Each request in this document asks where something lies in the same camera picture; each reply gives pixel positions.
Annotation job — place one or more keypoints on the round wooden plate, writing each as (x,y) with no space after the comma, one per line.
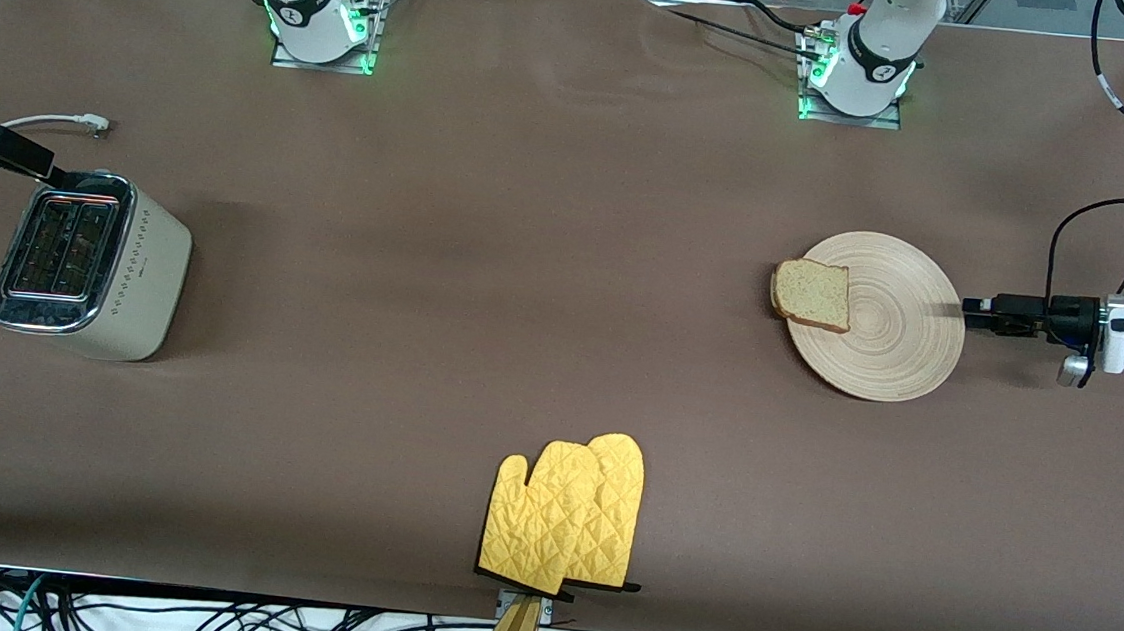
(902,322)

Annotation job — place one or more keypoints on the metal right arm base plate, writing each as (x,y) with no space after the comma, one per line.
(286,60)

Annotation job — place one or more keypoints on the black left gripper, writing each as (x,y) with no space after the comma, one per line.
(1071,320)

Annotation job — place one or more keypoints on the small metal bracket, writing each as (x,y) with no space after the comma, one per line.
(549,610)

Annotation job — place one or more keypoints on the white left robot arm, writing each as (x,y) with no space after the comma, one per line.
(884,50)

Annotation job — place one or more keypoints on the cream and chrome toaster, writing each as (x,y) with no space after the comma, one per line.
(139,272)

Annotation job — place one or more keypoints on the yellow quilted oven mitt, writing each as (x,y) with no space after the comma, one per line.
(620,501)
(536,524)

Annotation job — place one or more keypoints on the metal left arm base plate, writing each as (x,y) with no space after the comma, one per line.
(888,121)

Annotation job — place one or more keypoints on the brown table cover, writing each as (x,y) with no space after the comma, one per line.
(533,173)

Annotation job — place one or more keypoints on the slice of brown bread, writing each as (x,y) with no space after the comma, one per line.
(812,293)

